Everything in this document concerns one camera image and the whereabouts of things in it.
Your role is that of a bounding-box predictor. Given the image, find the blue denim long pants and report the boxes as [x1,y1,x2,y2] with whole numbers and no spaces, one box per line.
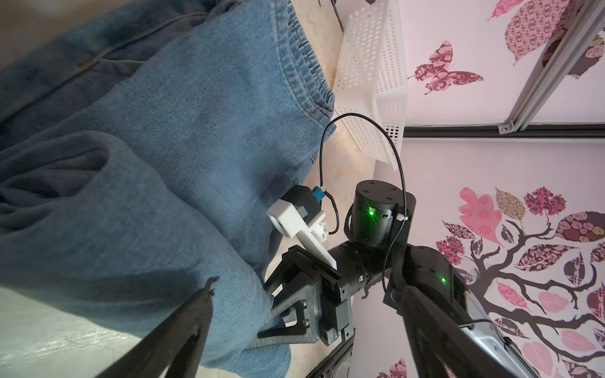
[1,1,335,377]

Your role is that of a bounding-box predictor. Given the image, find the black camera cable right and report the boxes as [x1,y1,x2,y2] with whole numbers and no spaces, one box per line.
[318,112,410,237]

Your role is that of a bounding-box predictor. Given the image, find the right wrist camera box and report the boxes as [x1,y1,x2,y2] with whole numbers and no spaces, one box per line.
[266,185,337,269]

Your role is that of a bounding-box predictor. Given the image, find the aluminium rail back wall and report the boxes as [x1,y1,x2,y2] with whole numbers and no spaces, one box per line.
[498,1,604,135]

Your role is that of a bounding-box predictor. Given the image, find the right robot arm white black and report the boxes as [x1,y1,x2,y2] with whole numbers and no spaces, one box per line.
[250,180,538,377]

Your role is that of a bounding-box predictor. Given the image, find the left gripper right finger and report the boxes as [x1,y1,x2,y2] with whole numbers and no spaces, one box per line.
[399,287,513,377]

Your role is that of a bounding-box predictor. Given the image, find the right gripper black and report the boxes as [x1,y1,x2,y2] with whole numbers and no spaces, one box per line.
[247,244,378,350]

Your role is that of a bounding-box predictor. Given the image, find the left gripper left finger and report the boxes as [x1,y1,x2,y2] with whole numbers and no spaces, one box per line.
[99,277,218,377]

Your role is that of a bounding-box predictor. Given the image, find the white plastic mesh basket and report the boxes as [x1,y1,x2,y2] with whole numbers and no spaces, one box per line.
[333,1,408,169]

